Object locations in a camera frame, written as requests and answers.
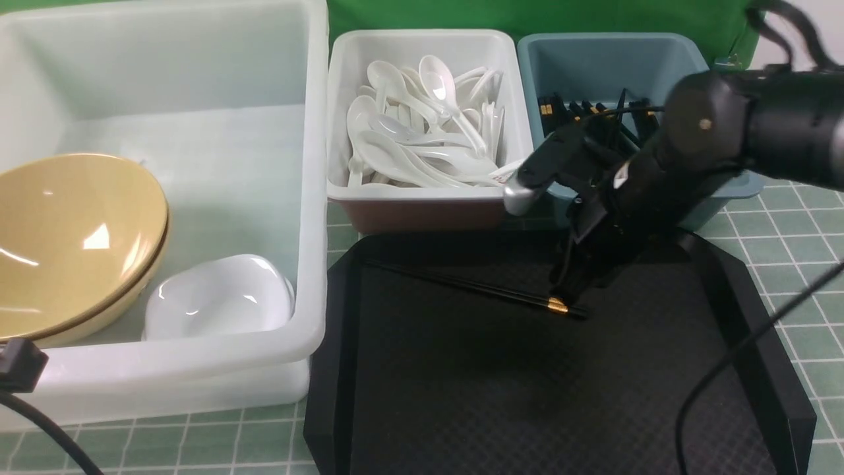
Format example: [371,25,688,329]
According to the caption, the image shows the green checkered table mat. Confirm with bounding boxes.
[0,178,844,475]

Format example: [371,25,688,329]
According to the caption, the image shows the black chopstick gold band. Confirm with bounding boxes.
[365,261,589,321]

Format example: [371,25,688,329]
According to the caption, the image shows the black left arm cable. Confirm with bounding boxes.
[0,338,106,475]

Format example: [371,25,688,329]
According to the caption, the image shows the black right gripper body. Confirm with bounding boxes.
[504,118,660,304]

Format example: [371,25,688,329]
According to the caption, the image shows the green backdrop cloth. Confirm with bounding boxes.
[2,1,758,92]

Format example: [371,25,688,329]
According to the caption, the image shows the white spoon bin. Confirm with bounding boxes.
[326,29,534,234]

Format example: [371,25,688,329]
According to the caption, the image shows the lower yellow bowl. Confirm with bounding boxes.
[34,213,172,348]

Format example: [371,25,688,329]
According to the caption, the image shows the black plastic serving tray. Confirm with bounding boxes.
[303,228,817,475]

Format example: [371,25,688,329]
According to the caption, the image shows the white square bowl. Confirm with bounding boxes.
[144,255,295,340]

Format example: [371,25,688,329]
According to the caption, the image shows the blue chopstick bin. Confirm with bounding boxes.
[516,32,763,230]

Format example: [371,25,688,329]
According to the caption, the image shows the yellow speckled noodle bowl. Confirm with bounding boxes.
[1,154,169,342]

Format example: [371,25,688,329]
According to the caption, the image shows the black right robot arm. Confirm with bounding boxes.
[504,64,843,306]

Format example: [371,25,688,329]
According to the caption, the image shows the bundle of black chopsticks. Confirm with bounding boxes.
[537,89,660,146]

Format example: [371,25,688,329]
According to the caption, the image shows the pile of white spoons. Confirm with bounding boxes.
[346,55,522,187]

